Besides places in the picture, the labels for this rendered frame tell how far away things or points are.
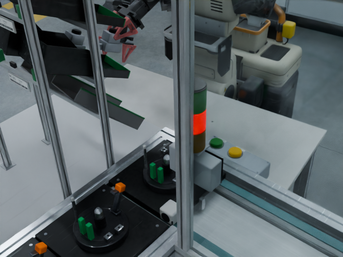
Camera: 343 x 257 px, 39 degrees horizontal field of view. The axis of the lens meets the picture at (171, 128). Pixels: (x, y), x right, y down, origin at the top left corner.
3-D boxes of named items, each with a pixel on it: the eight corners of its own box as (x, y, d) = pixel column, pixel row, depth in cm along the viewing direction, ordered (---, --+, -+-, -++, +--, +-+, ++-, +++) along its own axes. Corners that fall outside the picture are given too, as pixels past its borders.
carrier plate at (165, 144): (164, 144, 151) (164, 138, 150) (226, 177, 139) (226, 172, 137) (108, 185, 137) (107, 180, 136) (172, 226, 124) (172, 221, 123)
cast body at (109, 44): (113, 48, 161) (118, 28, 158) (120, 52, 158) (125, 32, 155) (92, 46, 155) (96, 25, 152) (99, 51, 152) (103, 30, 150)
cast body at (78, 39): (76, 50, 151) (81, 28, 149) (83, 55, 149) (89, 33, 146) (53, 47, 146) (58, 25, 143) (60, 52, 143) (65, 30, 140)
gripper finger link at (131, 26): (113, 33, 149) (133, 13, 151) (101, 26, 154) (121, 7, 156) (123, 48, 155) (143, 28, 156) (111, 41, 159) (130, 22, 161)
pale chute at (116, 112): (114, 111, 159) (121, 100, 159) (137, 130, 151) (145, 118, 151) (50, 82, 138) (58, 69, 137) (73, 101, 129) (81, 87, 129)
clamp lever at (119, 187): (115, 207, 124) (120, 181, 121) (120, 210, 123) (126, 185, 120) (105, 210, 121) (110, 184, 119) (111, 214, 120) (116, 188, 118)
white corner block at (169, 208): (170, 208, 129) (170, 198, 127) (183, 216, 127) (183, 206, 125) (158, 219, 127) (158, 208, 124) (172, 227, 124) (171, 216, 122)
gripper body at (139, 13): (131, 17, 150) (148, 1, 152) (114, 7, 157) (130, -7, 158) (141, 31, 155) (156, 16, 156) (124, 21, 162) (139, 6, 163)
